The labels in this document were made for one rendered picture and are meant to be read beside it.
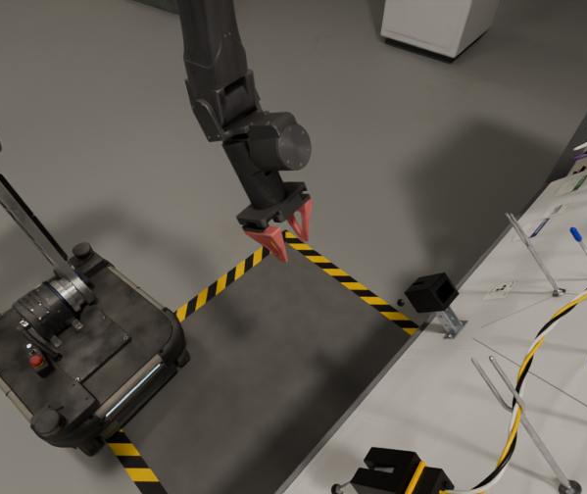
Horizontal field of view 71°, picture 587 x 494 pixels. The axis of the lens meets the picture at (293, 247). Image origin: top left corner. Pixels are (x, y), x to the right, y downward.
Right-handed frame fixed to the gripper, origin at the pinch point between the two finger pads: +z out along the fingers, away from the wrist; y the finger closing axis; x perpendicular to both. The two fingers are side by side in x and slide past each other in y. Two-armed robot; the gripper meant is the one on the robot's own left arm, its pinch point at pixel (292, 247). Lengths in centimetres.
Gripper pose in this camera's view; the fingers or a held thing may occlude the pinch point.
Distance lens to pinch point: 66.4
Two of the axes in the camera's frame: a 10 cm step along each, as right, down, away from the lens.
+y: 6.2, -6.1, 5.0
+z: 3.7, 7.9, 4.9
